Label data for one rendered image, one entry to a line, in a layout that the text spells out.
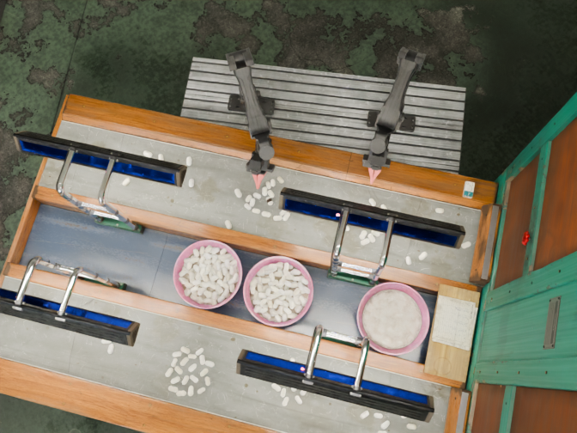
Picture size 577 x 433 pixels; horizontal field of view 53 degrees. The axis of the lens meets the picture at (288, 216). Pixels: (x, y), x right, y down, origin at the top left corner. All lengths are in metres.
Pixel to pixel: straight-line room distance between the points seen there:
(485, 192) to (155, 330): 1.38
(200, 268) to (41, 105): 1.70
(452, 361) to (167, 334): 1.06
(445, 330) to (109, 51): 2.45
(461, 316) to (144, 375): 1.20
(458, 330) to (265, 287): 0.73
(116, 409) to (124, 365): 0.16
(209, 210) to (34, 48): 1.86
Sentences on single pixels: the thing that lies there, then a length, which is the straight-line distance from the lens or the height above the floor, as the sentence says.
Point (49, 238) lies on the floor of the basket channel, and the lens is 2.61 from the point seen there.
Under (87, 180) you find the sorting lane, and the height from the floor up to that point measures 0.74.
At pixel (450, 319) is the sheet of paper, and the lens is 2.26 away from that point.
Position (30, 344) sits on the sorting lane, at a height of 0.74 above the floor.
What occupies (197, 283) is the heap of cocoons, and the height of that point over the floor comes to 0.74.
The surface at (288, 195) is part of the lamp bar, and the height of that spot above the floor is 1.11.
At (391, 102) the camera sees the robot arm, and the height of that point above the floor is 1.06.
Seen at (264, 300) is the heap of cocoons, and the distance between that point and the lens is 2.26.
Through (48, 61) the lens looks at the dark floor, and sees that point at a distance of 3.78.
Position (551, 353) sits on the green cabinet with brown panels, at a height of 1.50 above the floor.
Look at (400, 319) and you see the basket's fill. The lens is 2.27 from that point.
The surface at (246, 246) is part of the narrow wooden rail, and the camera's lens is 2.28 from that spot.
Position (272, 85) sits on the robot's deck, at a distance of 2.60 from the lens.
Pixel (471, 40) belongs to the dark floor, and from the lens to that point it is 3.58.
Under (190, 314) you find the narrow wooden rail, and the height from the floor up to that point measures 0.76.
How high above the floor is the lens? 2.98
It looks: 75 degrees down
